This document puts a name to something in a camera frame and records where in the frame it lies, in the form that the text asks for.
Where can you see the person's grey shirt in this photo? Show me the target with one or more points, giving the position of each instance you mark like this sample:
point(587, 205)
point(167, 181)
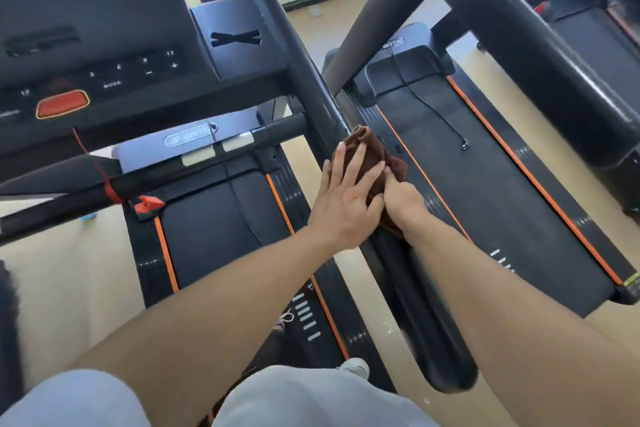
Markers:
point(320, 401)

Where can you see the grey metal floor bracket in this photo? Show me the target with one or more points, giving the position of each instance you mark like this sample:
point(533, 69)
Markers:
point(315, 11)

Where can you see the person's right grey shoe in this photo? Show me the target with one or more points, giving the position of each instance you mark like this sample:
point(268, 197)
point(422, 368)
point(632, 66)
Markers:
point(356, 367)

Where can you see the person's left forearm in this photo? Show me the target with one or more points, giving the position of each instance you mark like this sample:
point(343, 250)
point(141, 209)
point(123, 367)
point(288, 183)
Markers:
point(200, 331)

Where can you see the person's left grey shoe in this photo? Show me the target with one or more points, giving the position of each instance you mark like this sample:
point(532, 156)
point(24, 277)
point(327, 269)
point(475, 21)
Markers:
point(286, 317)

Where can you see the person's left hand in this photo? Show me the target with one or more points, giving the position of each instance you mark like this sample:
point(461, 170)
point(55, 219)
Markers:
point(345, 206)

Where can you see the person's grey shoe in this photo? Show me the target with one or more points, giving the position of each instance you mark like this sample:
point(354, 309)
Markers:
point(356, 367)
point(286, 317)

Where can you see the person's right forearm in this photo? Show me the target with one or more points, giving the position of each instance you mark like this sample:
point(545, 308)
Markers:
point(525, 331)

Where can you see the person's right hand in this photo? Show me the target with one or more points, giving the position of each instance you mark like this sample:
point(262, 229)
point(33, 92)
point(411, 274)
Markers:
point(406, 206)

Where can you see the blue spray bottle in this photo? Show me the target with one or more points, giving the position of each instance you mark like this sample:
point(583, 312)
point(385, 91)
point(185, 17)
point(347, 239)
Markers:
point(89, 217)

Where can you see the brown microfibre cloth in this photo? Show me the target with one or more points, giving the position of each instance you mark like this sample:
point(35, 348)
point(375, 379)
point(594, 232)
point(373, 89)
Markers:
point(365, 146)

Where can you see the black stair climber machine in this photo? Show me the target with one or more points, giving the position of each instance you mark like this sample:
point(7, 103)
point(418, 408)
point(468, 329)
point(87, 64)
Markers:
point(9, 331)

